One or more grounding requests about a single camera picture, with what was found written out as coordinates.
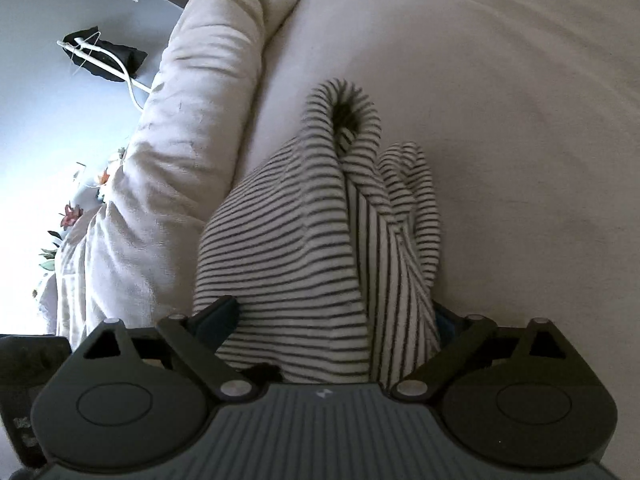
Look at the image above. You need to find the white cable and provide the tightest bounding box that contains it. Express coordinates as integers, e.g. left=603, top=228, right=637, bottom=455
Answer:
left=57, top=34, right=154, bottom=111

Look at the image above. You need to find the floral printed cloth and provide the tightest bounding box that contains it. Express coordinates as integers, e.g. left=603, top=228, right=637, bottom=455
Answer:
left=32, top=147, right=127, bottom=302

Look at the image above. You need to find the black white striped shirt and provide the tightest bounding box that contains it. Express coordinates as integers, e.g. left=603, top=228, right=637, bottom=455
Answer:
left=192, top=78, right=444, bottom=387

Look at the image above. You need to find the beige crumpled comforter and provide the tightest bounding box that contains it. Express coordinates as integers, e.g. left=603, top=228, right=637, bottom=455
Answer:
left=55, top=0, right=331, bottom=352

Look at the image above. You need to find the beige bed sheet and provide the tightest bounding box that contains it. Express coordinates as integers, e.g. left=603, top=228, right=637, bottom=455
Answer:
left=235, top=0, right=640, bottom=343

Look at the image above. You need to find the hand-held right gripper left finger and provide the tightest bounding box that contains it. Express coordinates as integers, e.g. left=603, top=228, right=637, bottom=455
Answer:
left=82, top=295, right=254, bottom=403

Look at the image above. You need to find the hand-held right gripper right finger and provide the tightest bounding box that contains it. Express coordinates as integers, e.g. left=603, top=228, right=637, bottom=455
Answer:
left=390, top=302, right=568, bottom=404

